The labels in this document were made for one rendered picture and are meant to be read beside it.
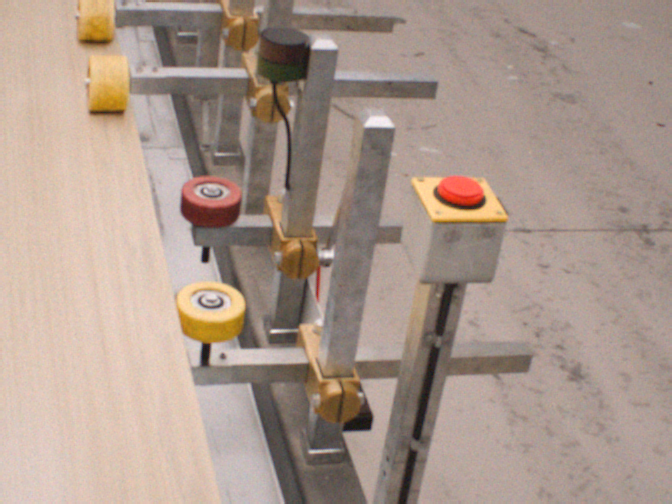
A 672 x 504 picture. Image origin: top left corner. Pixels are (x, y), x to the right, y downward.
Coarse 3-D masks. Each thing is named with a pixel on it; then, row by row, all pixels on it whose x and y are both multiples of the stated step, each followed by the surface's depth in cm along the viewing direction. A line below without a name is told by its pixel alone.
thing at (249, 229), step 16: (192, 224) 180; (240, 224) 179; (256, 224) 179; (320, 224) 182; (384, 224) 184; (400, 224) 185; (192, 240) 179; (208, 240) 178; (224, 240) 179; (240, 240) 180; (256, 240) 180; (320, 240) 183; (384, 240) 185
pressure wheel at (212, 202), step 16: (192, 192) 175; (208, 192) 176; (224, 192) 177; (240, 192) 177; (192, 208) 174; (208, 208) 173; (224, 208) 174; (240, 208) 177; (208, 224) 174; (224, 224) 175; (208, 256) 181
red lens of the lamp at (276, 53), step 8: (264, 40) 160; (264, 48) 161; (272, 48) 160; (280, 48) 160; (288, 48) 160; (296, 48) 160; (304, 48) 161; (264, 56) 161; (272, 56) 161; (280, 56) 160; (288, 56) 160; (296, 56) 161; (304, 56) 162
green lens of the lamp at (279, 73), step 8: (256, 64) 164; (264, 64) 162; (272, 64) 161; (304, 64) 163; (264, 72) 162; (272, 72) 162; (280, 72) 161; (288, 72) 162; (296, 72) 162; (280, 80) 162; (288, 80) 162; (296, 80) 163
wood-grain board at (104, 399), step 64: (0, 0) 223; (64, 0) 226; (0, 64) 202; (64, 64) 204; (0, 128) 184; (64, 128) 187; (128, 128) 189; (0, 192) 170; (64, 192) 172; (128, 192) 174; (0, 256) 158; (64, 256) 160; (128, 256) 161; (0, 320) 147; (64, 320) 149; (128, 320) 150; (0, 384) 138; (64, 384) 139; (128, 384) 141; (192, 384) 142; (0, 448) 129; (64, 448) 131; (128, 448) 132; (192, 448) 134
